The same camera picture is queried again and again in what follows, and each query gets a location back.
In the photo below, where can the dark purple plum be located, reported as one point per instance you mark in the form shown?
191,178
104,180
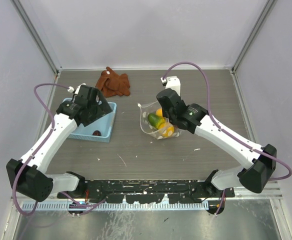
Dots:
97,133

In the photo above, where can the clear zip top bag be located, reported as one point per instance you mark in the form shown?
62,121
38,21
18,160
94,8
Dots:
145,109

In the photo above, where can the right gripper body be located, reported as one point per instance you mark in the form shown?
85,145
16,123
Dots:
171,117

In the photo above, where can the aluminium frame post left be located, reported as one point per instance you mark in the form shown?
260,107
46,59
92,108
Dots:
33,24

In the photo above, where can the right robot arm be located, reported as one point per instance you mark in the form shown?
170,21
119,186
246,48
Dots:
256,162

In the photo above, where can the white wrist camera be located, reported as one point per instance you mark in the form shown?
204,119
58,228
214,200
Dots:
75,90
172,82

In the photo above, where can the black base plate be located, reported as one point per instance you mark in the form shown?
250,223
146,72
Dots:
146,191

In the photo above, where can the light blue plastic basket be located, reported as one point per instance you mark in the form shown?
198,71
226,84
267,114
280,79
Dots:
85,133

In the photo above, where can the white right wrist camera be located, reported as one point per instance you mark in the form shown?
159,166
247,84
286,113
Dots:
172,82

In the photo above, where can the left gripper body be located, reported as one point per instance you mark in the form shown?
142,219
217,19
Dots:
93,115

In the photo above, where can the yellow peach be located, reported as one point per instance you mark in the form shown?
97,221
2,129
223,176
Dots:
159,112

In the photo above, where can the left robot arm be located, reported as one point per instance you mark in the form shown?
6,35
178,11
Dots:
28,176

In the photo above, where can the brown cloth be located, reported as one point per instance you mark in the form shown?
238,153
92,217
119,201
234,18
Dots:
112,84

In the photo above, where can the aluminium frame post right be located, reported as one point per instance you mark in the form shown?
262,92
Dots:
266,10

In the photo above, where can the slotted cable duct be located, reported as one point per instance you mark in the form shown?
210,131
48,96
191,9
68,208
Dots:
61,205

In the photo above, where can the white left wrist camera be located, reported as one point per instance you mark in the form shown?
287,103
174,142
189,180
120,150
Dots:
75,90

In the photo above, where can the green yellow mango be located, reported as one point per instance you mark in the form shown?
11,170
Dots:
155,120

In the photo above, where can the aluminium frame post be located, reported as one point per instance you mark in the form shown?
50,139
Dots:
266,10
33,24

